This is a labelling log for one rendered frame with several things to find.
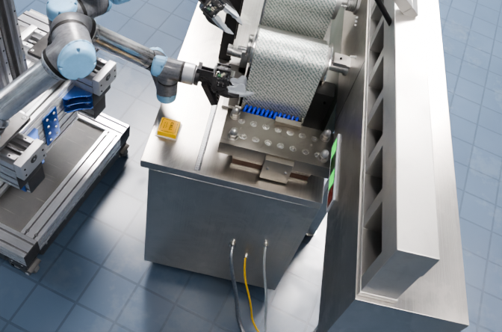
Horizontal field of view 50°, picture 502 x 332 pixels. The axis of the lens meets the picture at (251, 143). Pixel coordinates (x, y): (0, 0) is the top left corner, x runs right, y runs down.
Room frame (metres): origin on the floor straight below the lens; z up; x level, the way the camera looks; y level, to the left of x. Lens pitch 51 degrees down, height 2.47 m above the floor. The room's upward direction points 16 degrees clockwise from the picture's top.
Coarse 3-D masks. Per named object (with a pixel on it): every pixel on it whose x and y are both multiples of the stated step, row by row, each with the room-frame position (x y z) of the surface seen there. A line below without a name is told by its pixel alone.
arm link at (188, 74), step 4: (188, 64) 1.31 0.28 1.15; (192, 64) 1.32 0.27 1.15; (184, 68) 1.29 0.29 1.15; (188, 68) 1.30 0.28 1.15; (192, 68) 1.30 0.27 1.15; (196, 68) 1.31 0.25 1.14; (184, 72) 1.28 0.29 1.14; (188, 72) 1.29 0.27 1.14; (192, 72) 1.29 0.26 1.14; (184, 76) 1.27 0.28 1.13; (188, 76) 1.28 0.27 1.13; (192, 76) 1.28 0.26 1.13; (184, 80) 1.27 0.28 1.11; (188, 80) 1.27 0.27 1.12; (192, 80) 1.28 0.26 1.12; (192, 84) 1.29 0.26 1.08
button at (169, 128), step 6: (162, 120) 1.22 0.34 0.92; (168, 120) 1.23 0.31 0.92; (174, 120) 1.24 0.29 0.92; (162, 126) 1.20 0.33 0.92; (168, 126) 1.20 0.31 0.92; (174, 126) 1.21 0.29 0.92; (162, 132) 1.17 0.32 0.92; (168, 132) 1.18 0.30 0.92; (174, 132) 1.19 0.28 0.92; (174, 138) 1.18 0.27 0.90
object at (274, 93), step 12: (252, 72) 1.32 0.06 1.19; (252, 84) 1.32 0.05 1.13; (264, 84) 1.32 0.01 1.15; (276, 84) 1.33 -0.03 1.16; (288, 84) 1.33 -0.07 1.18; (300, 84) 1.33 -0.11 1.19; (312, 84) 1.33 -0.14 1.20; (252, 96) 1.32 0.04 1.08; (264, 96) 1.33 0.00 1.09; (276, 96) 1.33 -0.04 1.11; (288, 96) 1.33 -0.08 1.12; (300, 96) 1.33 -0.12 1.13; (312, 96) 1.34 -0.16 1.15; (264, 108) 1.33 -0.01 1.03; (276, 108) 1.33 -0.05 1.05; (288, 108) 1.33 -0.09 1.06; (300, 108) 1.33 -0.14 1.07
